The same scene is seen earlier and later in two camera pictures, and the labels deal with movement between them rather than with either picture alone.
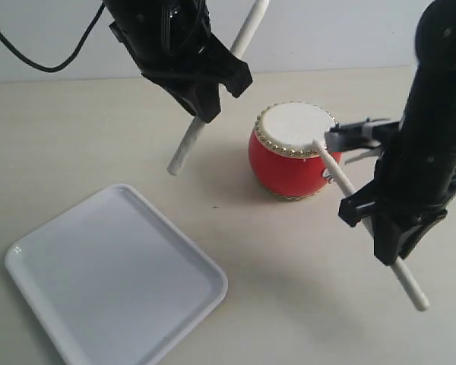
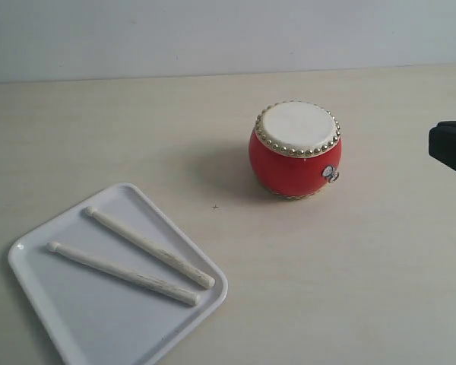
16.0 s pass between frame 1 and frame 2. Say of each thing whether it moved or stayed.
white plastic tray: stayed
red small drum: stayed
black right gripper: moved
